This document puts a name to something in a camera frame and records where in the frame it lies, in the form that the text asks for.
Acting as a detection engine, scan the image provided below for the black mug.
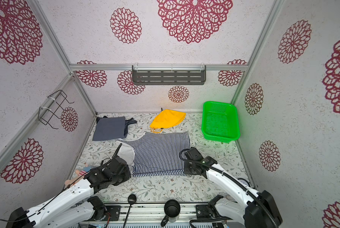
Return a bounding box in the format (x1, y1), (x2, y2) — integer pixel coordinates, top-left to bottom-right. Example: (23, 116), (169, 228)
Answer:
(160, 199), (181, 228)

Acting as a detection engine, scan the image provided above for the black wire wall rack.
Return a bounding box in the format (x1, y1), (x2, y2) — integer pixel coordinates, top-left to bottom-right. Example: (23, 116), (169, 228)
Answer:
(37, 90), (74, 130)

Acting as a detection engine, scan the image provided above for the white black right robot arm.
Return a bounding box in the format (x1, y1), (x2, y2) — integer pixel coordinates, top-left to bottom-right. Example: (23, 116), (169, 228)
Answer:
(184, 159), (283, 228)

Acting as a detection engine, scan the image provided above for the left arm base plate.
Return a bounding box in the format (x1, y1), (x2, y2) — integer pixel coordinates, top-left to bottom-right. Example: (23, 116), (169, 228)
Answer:
(104, 205), (121, 222)

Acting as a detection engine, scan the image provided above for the striped tank top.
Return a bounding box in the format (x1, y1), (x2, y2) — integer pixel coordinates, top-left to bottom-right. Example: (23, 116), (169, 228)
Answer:
(116, 132), (190, 177)

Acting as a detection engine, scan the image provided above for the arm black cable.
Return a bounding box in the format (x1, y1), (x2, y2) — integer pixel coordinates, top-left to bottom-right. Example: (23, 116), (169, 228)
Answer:
(0, 143), (123, 228)
(178, 148), (279, 228)

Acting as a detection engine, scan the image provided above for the green plastic basket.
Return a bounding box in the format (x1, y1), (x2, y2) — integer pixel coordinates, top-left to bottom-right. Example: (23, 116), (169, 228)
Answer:
(201, 101), (240, 143)

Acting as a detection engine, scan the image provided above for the round pressure gauge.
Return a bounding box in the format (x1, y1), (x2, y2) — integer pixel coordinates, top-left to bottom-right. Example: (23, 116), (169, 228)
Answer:
(238, 178), (251, 187)

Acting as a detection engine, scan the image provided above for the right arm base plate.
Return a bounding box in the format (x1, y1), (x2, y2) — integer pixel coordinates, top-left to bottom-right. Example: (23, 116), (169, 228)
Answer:
(196, 204), (216, 220)

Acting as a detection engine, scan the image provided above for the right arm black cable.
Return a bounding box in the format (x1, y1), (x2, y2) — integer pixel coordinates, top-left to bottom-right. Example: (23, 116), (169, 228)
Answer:
(178, 148), (279, 228)

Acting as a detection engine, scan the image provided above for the black ladle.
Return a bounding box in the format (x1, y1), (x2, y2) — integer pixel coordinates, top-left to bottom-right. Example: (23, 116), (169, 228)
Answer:
(122, 194), (137, 228)

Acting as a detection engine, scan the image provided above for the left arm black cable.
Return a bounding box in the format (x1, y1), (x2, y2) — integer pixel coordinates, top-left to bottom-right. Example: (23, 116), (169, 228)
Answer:
(0, 143), (123, 228)

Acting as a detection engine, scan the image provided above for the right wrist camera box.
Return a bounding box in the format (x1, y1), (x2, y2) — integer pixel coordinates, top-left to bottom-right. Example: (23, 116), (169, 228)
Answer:
(185, 147), (204, 162)

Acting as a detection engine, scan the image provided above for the grey wall shelf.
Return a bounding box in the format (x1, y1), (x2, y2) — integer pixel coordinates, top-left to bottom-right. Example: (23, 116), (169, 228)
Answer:
(131, 66), (207, 86)

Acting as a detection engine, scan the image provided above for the grey blue tank top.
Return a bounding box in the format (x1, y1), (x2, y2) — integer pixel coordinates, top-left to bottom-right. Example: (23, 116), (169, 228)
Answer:
(92, 116), (137, 142)

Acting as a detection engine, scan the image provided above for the cartoon boy plush doll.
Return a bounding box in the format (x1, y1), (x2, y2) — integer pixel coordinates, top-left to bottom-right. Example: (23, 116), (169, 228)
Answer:
(64, 166), (93, 188)

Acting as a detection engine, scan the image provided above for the yellow fabric hat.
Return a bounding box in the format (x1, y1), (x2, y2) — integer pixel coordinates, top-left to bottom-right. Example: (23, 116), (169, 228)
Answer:
(150, 109), (186, 134)

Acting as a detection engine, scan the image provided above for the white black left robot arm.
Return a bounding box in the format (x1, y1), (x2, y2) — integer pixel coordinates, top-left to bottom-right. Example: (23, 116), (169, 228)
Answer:
(6, 157), (131, 228)

